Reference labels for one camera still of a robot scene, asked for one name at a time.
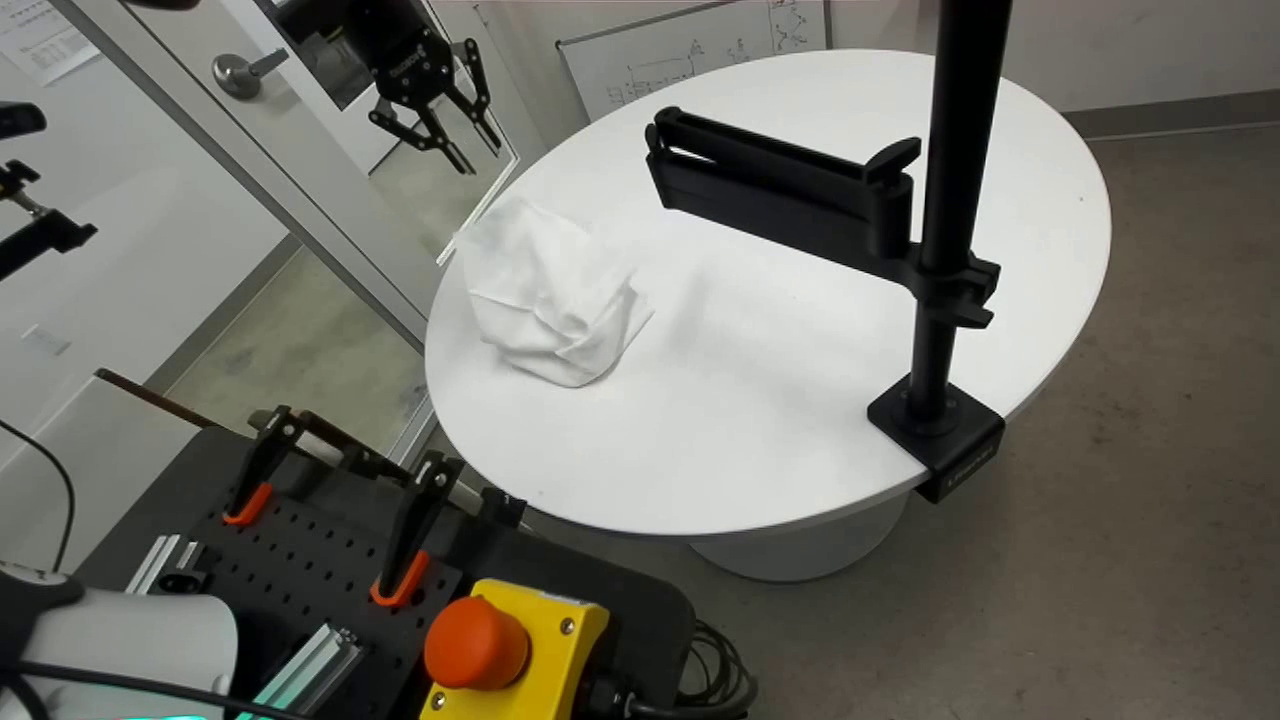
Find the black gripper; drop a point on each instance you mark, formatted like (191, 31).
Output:
(407, 56)

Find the white tea towel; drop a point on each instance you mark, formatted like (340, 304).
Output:
(551, 297)

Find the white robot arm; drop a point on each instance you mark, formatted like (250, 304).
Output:
(62, 623)

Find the black stand pole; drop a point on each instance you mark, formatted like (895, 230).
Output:
(958, 284)

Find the red emergency stop button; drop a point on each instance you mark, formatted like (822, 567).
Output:
(478, 646)

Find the yellow emergency stop box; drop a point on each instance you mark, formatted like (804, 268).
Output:
(561, 636)

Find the black table clamp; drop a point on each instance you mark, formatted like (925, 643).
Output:
(951, 447)

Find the silver door handle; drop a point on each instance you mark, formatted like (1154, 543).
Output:
(241, 76)

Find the orange handled clamp left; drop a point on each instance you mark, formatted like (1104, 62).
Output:
(253, 480)

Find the orange handled clamp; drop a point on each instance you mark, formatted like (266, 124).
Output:
(253, 480)
(407, 553)

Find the orange handled clamp right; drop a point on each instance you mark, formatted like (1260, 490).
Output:
(407, 553)

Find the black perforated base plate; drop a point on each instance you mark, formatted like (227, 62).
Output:
(298, 585)

